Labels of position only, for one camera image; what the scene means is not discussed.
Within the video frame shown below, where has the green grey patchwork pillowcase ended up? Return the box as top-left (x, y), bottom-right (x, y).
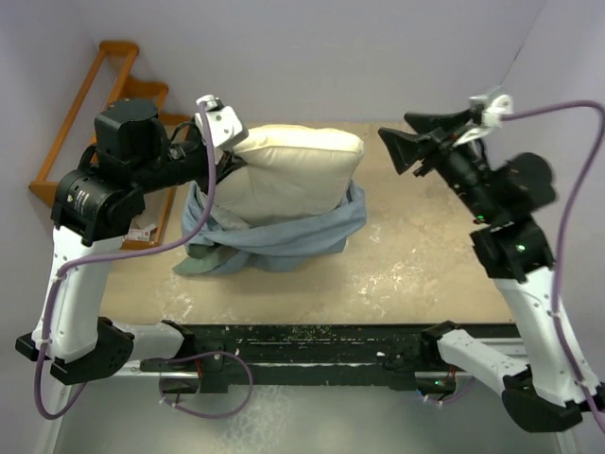
top-left (173, 182), bottom-right (368, 276)

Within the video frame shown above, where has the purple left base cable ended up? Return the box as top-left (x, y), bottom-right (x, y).
top-left (158, 350), bottom-right (255, 419)

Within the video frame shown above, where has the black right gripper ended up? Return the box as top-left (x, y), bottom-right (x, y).
top-left (373, 106), bottom-right (496, 220)

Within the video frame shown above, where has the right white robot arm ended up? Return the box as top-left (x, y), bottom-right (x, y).
top-left (378, 111), bottom-right (604, 433)

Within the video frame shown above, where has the orange wooden rack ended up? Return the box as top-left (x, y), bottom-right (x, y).
top-left (28, 41), bottom-right (176, 250)

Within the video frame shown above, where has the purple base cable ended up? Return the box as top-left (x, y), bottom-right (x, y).
top-left (417, 368), bottom-right (478, 406)
top-left (158, 350), bottom-right (255, 419)

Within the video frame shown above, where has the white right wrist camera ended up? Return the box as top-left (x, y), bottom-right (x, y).
top-left (454, 86), bottom-right (513, 147)

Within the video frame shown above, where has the red white small box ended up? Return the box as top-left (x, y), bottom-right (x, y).
top-left (125, 224), bottom-right (157, 242)

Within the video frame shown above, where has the cream pillow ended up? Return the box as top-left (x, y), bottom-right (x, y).
top-left (212, 125), bottom-right (364, 226)

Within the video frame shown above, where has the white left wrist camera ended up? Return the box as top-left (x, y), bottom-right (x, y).
top-left (195, 95), bottom-right (249, 164)

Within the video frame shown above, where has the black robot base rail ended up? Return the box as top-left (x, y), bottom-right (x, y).
top-left (142, 324), bottom-right (468, 396)

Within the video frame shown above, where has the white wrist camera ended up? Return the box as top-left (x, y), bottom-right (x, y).
top-left (454, 86), bottom-right (513, 147)
top-left (195, 95), bottom-right (249, 164)

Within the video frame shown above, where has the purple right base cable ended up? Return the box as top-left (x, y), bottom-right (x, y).
top-left (417, 368), bottom-right (478, 406)

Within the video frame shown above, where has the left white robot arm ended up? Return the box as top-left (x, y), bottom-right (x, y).
top-left (15, 96), bottom-right (248, 385)

